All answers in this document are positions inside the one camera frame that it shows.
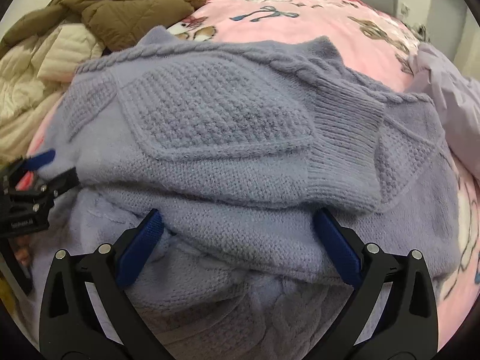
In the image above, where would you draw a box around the lavender knit sweater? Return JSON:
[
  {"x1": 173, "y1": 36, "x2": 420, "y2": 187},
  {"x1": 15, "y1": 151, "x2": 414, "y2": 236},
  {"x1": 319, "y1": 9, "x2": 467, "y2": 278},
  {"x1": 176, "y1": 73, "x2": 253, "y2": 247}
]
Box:
[{"x1": 30, "y1": 27, "x2": 460, "y2": 359}]

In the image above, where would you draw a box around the left hand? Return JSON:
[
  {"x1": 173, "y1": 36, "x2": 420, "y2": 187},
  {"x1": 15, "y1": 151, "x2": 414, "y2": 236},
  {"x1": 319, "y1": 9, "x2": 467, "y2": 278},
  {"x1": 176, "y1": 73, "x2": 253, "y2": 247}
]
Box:
[{"x1": 13, "y1": 235, "x2": 32, "y2": 267}]

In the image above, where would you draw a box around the cream puffer jacket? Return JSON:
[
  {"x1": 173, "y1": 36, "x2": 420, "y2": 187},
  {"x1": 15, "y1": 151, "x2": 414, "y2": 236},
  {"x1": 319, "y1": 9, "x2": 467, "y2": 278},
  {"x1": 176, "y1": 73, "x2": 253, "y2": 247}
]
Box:
[{"x1": 1, "y1": 23, "x2": 105, "y2": 164}]

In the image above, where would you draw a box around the brown puffer jacket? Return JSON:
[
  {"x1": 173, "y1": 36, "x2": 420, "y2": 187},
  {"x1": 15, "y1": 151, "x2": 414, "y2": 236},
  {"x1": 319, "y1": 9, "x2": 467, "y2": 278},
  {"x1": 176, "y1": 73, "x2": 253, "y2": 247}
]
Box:
[{"x1": 1, "y1": 0, "x2": 207, "y2": 55}]

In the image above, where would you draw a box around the light lilac garment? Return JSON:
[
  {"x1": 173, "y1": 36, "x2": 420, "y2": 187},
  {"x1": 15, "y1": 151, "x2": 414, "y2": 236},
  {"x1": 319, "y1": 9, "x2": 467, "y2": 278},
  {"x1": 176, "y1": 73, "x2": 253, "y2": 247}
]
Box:
[{"x1": 407, "y1": 42, "x2": 480, "y2": 178}]

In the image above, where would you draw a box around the pink cartoon fleece blanket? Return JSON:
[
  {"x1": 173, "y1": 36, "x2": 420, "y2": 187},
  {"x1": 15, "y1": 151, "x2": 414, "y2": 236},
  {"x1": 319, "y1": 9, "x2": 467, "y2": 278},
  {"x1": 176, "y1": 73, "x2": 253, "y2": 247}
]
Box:
[{"x1": 26, "y1": 0, "x2": 480, "y2": 301}]

